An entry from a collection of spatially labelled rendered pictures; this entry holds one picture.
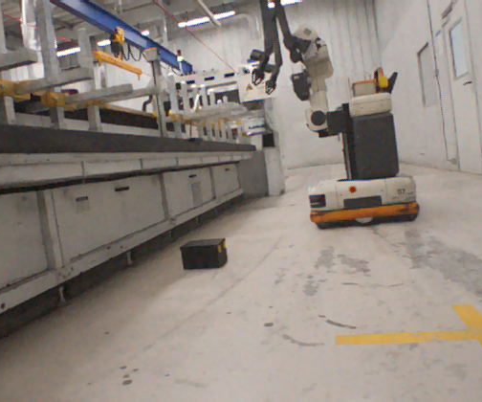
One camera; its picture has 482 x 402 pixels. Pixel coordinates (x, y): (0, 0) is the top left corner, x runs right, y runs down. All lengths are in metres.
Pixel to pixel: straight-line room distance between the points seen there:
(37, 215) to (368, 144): 1.92
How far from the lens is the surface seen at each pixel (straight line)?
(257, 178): 5.53
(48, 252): 1.83
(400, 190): 2.70
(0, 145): 1.29
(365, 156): 2.70
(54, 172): 1.54
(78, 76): 1.28
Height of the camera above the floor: 0.50
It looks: 3 degrees down
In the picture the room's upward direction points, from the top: 8 degrees counter-clockwise
